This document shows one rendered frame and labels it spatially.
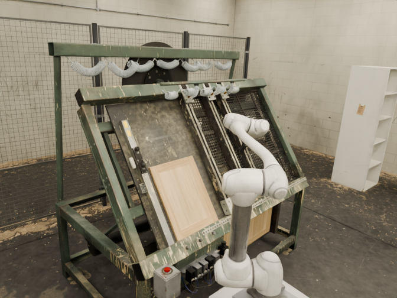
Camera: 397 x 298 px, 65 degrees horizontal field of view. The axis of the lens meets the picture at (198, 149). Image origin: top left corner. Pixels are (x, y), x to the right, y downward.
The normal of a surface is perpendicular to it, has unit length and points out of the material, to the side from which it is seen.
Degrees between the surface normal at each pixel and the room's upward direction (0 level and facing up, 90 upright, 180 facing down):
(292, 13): 90
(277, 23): 90
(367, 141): 90
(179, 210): 55
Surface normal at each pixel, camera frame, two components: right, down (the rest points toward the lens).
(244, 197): -0.04, 0.51
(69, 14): 0.64, 0.25
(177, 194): 0.60, -0.36
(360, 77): -0.76, 0.16
